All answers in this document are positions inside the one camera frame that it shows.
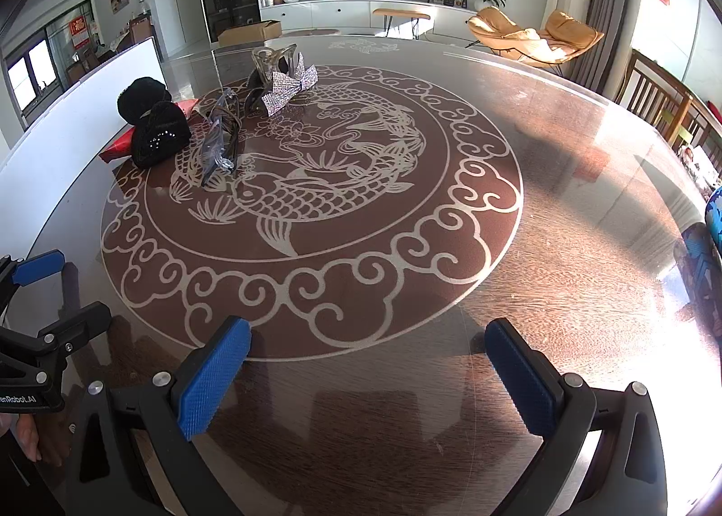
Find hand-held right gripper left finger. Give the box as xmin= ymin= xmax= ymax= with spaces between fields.
xmin=65 ymin=316 xmax=252 ymax=516

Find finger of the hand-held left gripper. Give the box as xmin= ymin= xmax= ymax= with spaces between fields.
xmin=0 ymin=250 xmax=67 ymax=303
xmin=37 ymin=302 xmax=112 ymax=359

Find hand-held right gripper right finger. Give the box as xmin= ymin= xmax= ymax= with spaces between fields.
xmin=485 ymin=318 xmax=670 ymax=516

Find black frame glasses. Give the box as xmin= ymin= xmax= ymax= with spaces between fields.
xmin=200 ymin=88 xmax=245 ymax=190

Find brown patterned glass desktop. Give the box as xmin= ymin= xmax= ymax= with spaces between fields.
xmin=0 ymin=31 xmax=722 ymax=516

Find person's left hand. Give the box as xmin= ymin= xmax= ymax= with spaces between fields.
xmin=10 ymin=413 xmax=66 ymax=468

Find red box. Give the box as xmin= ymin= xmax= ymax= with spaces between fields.
xmin=100 ymin=98 xmax=199 ymax=163

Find white partition board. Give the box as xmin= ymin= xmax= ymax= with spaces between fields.
xmin=0 ymin=36 xmax=168 ymax=201

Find black sequined scrunchie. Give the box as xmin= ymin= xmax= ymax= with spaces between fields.
xmin=131 ymin=101 xmax=192 ymax=170

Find window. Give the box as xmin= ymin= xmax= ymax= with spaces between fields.
xmin=5 ymin=42 xmax=63 ymax=116

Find black velvet scrunchie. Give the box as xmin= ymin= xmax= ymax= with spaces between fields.
xmin=116 ymin=77 xmax=173 ymax=125

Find red window sign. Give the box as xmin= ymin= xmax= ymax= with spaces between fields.
xmin=69 ymin=16 xmax=92 ymax=49

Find blue patterned cloth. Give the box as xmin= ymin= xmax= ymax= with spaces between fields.
xmin=703 ymin=184 xmax=722 ymax=249

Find rhinestone bow hair clip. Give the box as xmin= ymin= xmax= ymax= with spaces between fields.
xmin=244 ymin=54 xmax=319 ymax=116

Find clear plastic hair claw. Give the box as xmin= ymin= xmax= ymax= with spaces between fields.
xmin=251 ymin=43 xmax=300 ymax=83

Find wooden dining chair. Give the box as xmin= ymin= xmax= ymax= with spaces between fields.
xmin=615 ymin=49 xmax=722 ymax=151

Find cardboard box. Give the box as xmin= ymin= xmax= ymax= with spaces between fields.
xmin=218 ymin=19 xmax=283 ymax=47

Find tan lounge chair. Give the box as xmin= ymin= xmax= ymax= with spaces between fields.
xmin=467 ymin=6 xmax=546 ymax=63
xmin=530 ymin=9 xmax=605 ymax=69

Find grey curtain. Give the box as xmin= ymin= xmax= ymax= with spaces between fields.
xmin=575 ymin=0 xmax=647 ymax=94

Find wooden bench stool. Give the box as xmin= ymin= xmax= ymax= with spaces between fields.
xmin=372 ymin=7 xmax=433 ymax=41

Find white television cabinet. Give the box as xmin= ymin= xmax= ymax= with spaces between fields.
xmin=259 ymin=0 xmax=481 ymax=37

